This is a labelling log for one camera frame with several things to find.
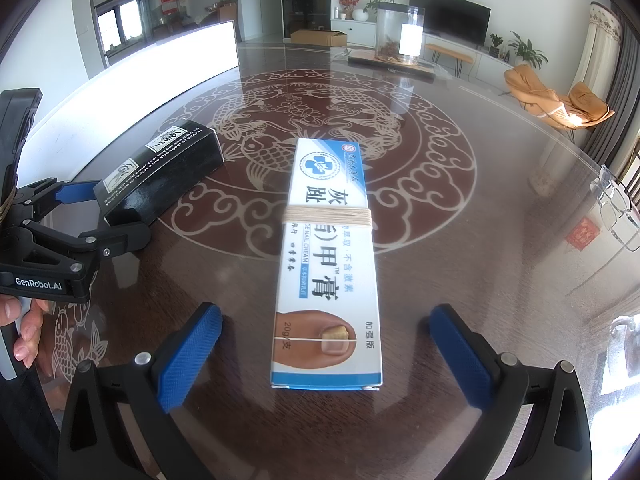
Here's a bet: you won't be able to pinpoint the black box with white labels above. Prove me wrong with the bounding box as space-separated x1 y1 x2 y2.
93 121 225 227

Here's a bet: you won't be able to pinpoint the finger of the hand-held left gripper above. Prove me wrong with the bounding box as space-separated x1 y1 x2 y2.
15 176 108 211
25 220 151 266

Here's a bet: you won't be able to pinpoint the glass terrarium jar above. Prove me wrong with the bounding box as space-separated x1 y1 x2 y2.
375 2 426 67

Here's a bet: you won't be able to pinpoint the orange lounge chair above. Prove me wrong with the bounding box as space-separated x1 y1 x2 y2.
504 63 616 133

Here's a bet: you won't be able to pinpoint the dark glass display cabinet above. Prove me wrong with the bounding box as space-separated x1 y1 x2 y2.
280 0 333 41

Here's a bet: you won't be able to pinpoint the tall green potted plant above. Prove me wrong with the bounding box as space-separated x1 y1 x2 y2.
507 31 548 68

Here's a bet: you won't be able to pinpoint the black television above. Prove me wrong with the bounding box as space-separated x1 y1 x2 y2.
409 0 492 48

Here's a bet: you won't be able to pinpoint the white television cabinet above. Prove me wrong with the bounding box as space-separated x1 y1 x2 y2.
331 17 516 81

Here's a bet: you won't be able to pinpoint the brown elastic band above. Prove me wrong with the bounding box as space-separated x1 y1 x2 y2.
0 185 18 223

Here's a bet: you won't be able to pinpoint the clear rimless eyeglasses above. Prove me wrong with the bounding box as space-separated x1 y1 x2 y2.
590 165 640 253

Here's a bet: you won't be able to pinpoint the person's left hand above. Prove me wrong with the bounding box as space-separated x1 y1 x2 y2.
0 295 51 365

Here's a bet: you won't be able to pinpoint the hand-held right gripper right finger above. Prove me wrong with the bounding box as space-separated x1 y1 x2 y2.
427 304 593 480

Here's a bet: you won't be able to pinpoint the brown cardboard carton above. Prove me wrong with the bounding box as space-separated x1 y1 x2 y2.
291 29 348 48

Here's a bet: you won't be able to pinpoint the wooden bench with metal legs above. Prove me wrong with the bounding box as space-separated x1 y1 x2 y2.
425 42 475 78

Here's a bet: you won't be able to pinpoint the beige elastic band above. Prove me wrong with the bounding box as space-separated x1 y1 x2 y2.
281 205 374 233

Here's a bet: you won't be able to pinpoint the grey curtain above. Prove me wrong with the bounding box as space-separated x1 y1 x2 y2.
582 5 640 171

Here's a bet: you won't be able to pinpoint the brown patterned desktop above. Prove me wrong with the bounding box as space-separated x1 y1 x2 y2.
0 40 640 480

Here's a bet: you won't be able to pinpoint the glass teapot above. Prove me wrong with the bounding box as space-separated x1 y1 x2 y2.
607 314 640 361

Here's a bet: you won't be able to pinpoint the covered standing air conditioner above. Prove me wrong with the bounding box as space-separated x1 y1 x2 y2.
575 1 623 106

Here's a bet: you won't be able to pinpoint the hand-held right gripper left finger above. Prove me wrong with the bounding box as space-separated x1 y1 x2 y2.
57 301 223 480

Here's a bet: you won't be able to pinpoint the blue and white medicine box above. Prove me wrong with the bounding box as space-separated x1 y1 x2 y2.
270 138 385 391

